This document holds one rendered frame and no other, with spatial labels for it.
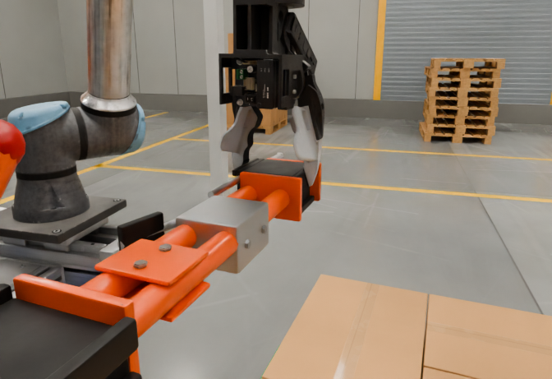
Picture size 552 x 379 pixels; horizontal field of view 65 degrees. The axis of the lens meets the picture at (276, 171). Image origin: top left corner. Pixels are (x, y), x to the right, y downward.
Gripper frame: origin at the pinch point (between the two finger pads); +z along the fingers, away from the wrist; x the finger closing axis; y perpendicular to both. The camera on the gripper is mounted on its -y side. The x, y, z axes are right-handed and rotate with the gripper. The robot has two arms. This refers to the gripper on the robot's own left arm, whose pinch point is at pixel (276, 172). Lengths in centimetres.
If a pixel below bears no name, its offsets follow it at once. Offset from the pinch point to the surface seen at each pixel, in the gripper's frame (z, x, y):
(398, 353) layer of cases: 68, 11, -64
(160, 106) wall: 118, -683, -842
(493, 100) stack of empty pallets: 49, 60, -697
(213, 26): -35, -173, -271
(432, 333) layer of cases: 68, 20, -78
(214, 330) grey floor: 124, -83, -118
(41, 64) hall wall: 20, -958, -736
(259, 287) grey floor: 123, -81, -166
